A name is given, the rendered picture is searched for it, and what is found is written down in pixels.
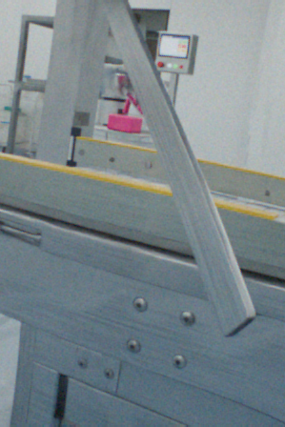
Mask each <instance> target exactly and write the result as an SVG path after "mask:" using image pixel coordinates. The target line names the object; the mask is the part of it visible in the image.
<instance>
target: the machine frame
mask: <svg viewBox="0 0 285 427"><path fill-rule="evenodd" d="M108 31H109V22H108V20H107V15H106V13H105V11H104V8H103V6H102V4H101V1H100V0H56V7H55V15H54V24H53V32H52V40H51V55H50V63H49V69H48V72H47V79H46V87H45V95H44V103H43V111H42V115H41V120H40V128H39V136H38V145H37V154H36V160H39V161H44V162H48V163H52V164H56V165H59V164H60V165H64V166H66V162H67V155H68V146H69V141H70V139H71V127H72V126H75V127H78V128H82V131H81V136H86V137H90V138H92V134H93V128H94V125H95V119H96V113H97V106H98V98H99V92H100V85H101V79H102V71H103V65H104V58H105V51H106V45H107V38H108ZM76 112H90V113H91V115H90V122H89V126H79V125H74V121H75V114H76ZM20 324H21V329H20V336H19V344H18V348H19V353H18V360H17V368H16V378H15V385H14V394H13V403H12V410H11V419H10V427H26V423H27V414H28V406H29V398H30V390H31V376H32V368H33V364H32V363H33V361H32V356H33V348H34V340H35V338H34V333H35V328H33V327H31V326H30V325H27V324H25V323H22V322H20Z"/></svg>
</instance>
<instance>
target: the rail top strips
mask: <svg viewBox="0 0 285 427"><path fill-rule="evenodd" d="M76 138H78V139H83V140H88V141H92V142H97V143H102V144H107V145H112V146H121V147H126V148H131V149H136V150H141V151H146V152H151V153H158V152H157V150H155V149H150V148H145V147H139V146H135V145H130V144H119V143H115V142H111V141H106V140H100V139H95V138H90V137H86V136H81V137H76ZM0 158H1V159H5V160H9V161H11V162H16V163H18V162H19V163H24V164H27V165H31V166H35V167H38V168H43V169H51V170H55V171H59V172H62V173H70V174H74V175H78V176H82V177H86V178H90V179H94V180H97V179H99V180H103V181H107V182H111V183H114V184H119V185H123V186H128V187H132V188H136V189H140V190H144V191H149V192H153V193H161V194H165V195H168V196H173V195H172V192H171V189H169V188H166V187H161V186H157V185H153V184H149V183H144V182H140V181H135V180H130V179H127V178H122V177H118V176H109V175H105V174H102V173H94V172H89V171H84V170H80V169H76V168H73V167H68V166H64V165H60V164H59V165H56V164H52V163H48V162H44V161H39V160H36V159H31V158H24V157H20V156H16V155H12V154H8V153H0ZM196 161H198V162H203V163H208V164H213V165H217V166H220V167H223V168H227V169H231V170H236V171H241V172H245V173H253V174H258V175H263V176H267V177H271V178H275V179H280V180H285V176H282V175H276V174H272V173H264V172H259V171H255V170H250V169H246V168H240V167H237V166H232V165H226V164H222V163H217V162H213V161H208V160H205V159H202V158H198V157H196ZM213 201H214V204H215V206H216V207H218V208H221V209H226V210H230V211H234V212H238V213H243V214H248V215H252V216H256V217H264V218H269V219H272V220H274V219H275V218H277V217H278V216H279V214H278V213H271V212H268V211H263V210H260V209H256V208H252V207H248V206H243V205H240V204H235V203H232V202H228V201H224V200H219V199H216V198H213Z"/></svg>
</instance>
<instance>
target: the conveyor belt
mask: <svg viewBox="0 0 285 427"><path fill-rule="evenodd" d="M74 168H76V169H80V170H84V171H89V172H94V173H102V174H105V175H109V176H118V177H122V178H127V179H130V180H135V181H140V182H144V183H149V184H153V185H157V186H161V187H166V188H170V186H169V184H165V183H161V182H156V181H151V180H148V179H143V178H139V177H134V176H129V175H125V174H117V173H108V172H105V171H100V170H97V169H92V168H87V167H74ZM211 196H212V198H216V199H219V200H224V201H228V202H232V203H235V204H240V205H243V206H248V207H252V208H256V209H260V210H263V211H268V212H271V213H276V214H279V216H281V217H284V218H285V212H284V211H281V210H277V209H272V208H269V207H264V206H260V205H256V204H253V203H249V202H244V201H240V200H236V199H231V198H229V197H224V196H219V195H216V194H211ZM0 203H4V204H6V205H10V206H13V207H15V208H19V209H22V210H25V211H29V212H32V213H36V214H42V215H44V216H47V217H51V218H55V219H57V220H61V221H65V222H69V223H71V224H74V225H78V226H81V227H85V228H89V229H92V230H96V231H99V232H102V233H105V234H112V235H115V236H119V237H123V238H126V239H129V240H133V241H140V242H144V243H148V244H151V245H154V246H158V247H161V248H164V249H168V250H171V251H175V252H179V253H182V254H188V255H192V256H193V249H192V247H191V245H190V244H186V243H183V242H179V241H175V240H171V239H168V238H162V237H158V236H154V235H150V234H144V233H141V232H137V231H133V230H129V229H125V228H122V227H118V226H114V225H111V224H107V223H104V222H101V221H97V220H93V219H89V218H86V217H83V216H79V215H75V214H71V213H66V212H62V211H58V210H55V209H52V208H48V207H45V206H42V205H38V204H34V203H31V202H29V201H25V200H22V199H18V198H11V197H8V196H5V195H2V194H0ZM235 259H236V263H237V265H238V268H241V269H244V270H247V271H254V272H258V273H261V274H264V275H268V276H276V277H278V278H282V279H285V269H283V268H279V267H276V266H274V265H271V264H268V265H267V264H263V263H260V262H257V261H254V260H251V259H247V258H240V257H237V256H236V257H235Z"/></svg>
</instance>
